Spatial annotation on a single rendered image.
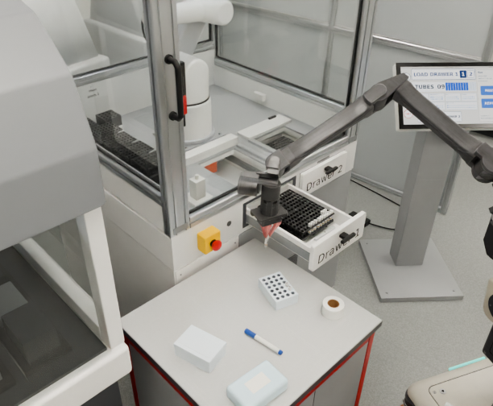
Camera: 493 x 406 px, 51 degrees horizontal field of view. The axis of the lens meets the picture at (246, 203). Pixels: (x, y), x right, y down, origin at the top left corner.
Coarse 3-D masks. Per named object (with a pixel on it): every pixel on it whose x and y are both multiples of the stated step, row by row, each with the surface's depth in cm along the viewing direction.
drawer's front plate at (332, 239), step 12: (360, 216) 184; (336, 228) 178; (348, 228) 181; (360, 228) 188; (324, 240) 172; (336, 240) 178; (312, 252) 171; (324, 252) 176; (336, 252) 182; (312, 264) 174
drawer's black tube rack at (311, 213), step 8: (288, 192) 201; (280, 200) 202; (288, 200) 196; (296, 200) 197; (304, 200) 197; (288, 208) 198; (296, 208) 192; (304, 208) 192; (312, 208) 193; (320, 208) 192; (288, 216) 188; (296, 216) 193; (304, 216) 188; (312, 216) 188; (280, 224) 189; (288, 224) 184; (296, 224) 184; (304, 224) 185; (328, 224) 190; (288, 232) 185; (296, 232) 185; (312, 232) 185
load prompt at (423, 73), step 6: (414, 72) 237; (420, 72) 237; (426, 72) 237; (432, 72) 237; (438, 72) 237; (444, 72) 237; (450, 72) 237; (456, 72) 238; (462, 72) 238; (468, 72) 238; (474, 72) 238; (414, 78) 236; (420, 78) 236; (426, 78) 237; (432, 78) 237; (438, 78) 237; (444, 78) 237; (450, 78) 237; (456, 78) 237; (462, 78) 238; (468, 78) 238; (474, 78) 238
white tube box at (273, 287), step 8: (280, 272) 178; (264, 280) 176; (272, 280) 175; (280, 280) 175; (264, 288) 173; (272, 288) 172; (280, 288) 172; (272, 296) 168; (280, 296) 169; (288, 296) 169; (296, 296) 170; (272, 304) 170; (280, 304) 168; (288, 304) 170
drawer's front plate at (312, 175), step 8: (344, 152) 222; (328, 160) 216; (336, 160) 219; (344, 160) 224; (312, 168) 210; (320, 168) 213; (344, 168) 227; (304, 176) 207; (312, 176) 211; (320, 176) 216; (336, 176) 225; (304, 184) 210; (312, 184) 214; (320, 184) 218
